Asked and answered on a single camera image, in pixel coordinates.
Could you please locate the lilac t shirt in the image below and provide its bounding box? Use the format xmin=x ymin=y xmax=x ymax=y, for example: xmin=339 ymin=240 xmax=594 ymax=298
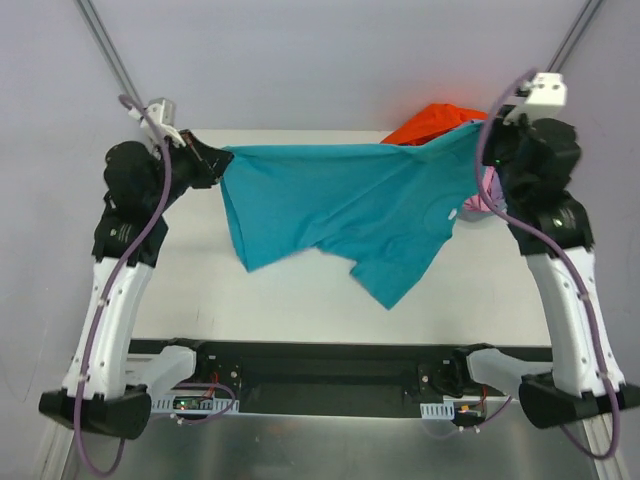
xmin=484 ymin=167 xmax=505 ymax=210

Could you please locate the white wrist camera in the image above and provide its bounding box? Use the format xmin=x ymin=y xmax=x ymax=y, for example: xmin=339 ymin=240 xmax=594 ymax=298
xmin=128 ymin=98 xmax=186 ymax=147
xmin=503 ymin=72 xmax=568 ymax=125

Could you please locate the pink t shirt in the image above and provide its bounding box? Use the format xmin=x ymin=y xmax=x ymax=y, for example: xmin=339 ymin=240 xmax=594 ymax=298
xmin=463 ymin=167 xmax=495 ymax=213

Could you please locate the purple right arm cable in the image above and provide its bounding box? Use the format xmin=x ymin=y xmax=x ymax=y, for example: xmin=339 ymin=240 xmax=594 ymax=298
xmin=473 ymin=68 xmax=624 ymax=459

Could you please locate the orange t shirt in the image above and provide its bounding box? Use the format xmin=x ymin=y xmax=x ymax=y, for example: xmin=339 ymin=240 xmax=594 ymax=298
xmin=381 ymin=103 xmax=488 ymax=146

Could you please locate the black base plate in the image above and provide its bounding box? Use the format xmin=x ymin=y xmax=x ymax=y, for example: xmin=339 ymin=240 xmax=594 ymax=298
xmin=183 ymin=341 xmax=454 ymax=419

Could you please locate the aluminium frame post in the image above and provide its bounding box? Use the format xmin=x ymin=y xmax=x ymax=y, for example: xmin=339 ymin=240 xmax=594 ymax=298
xmin=73 ymin=0 xmax=142 ymax=103
xmin=546 ymin=0 xmax=607 ymax=74

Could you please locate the left white cable duct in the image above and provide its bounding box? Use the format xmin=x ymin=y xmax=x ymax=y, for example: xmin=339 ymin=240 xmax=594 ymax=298
xmin=151 ymin=395 xmax=240 ymax=416

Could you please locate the teal t shirt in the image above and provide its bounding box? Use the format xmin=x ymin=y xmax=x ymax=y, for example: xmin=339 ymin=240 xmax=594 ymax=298
xmin=221 ymin=123 xmax=481 ymax=309

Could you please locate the right white cable duct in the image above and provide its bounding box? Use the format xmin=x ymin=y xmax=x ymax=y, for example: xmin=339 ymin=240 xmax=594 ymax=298
xmin=420 ymin=401 xmax=455 ymax=421

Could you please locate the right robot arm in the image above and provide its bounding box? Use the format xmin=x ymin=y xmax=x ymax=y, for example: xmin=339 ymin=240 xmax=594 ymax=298
xmin=430 ymin=114 xmax=639 ymax=429

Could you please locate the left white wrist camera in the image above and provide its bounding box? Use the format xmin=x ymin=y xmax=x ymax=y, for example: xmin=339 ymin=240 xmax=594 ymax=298
xmin=128 ymin=98 xmax=186 ymax=147

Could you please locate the white cable duct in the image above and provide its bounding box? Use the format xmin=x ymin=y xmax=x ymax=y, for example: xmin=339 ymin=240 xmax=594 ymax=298
xmin=151 ymin=395 xmax=240 ymax=416
xmin=420 ymin=401 xmax=455 ymax=421

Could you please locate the right aluminium frame post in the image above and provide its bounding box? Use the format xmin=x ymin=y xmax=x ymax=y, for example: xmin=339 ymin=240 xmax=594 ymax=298
xmin=546 ymin=0 xmax=607 ymax=74

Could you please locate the left aluminium frame post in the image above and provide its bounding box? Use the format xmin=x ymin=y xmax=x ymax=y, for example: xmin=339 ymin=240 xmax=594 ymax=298
xmin=73 ymin=0 xmax=142 ymax=103

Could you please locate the grey-blue plastic basket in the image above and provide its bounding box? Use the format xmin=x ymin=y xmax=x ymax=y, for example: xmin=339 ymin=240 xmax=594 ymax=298
xmin=458 ymin=208 xmax=495 ymax=224

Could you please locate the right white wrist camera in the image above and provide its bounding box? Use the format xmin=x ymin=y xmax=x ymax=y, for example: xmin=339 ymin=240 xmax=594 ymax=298
xmin=503 ymin=72 xmax=568 ymax=125

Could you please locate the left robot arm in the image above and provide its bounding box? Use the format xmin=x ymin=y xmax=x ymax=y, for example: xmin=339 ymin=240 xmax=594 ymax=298
xmin=38 ymin=130 xmax=234 ymax=440

